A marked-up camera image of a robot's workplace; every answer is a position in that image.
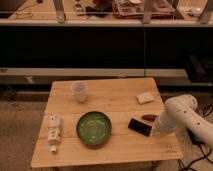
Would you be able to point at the black eraser block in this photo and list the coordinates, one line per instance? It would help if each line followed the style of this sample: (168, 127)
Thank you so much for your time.
(139, 127)

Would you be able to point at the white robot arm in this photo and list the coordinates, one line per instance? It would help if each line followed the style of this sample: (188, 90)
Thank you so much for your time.
(181, 110)

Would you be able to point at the clear plastic cup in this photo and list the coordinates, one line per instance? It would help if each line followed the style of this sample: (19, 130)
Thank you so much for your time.
(79, 90)

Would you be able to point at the white sponge block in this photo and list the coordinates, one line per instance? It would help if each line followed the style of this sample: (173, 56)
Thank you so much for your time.
(145, 98)

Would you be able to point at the wooden table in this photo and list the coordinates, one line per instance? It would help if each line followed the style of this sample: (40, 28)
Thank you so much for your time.
(117, 99)

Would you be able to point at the green bowl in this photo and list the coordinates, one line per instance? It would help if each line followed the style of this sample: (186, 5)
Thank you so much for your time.
(94, 128)

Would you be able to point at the white tube with cap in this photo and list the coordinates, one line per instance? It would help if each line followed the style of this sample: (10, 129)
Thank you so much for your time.
(54, 137)

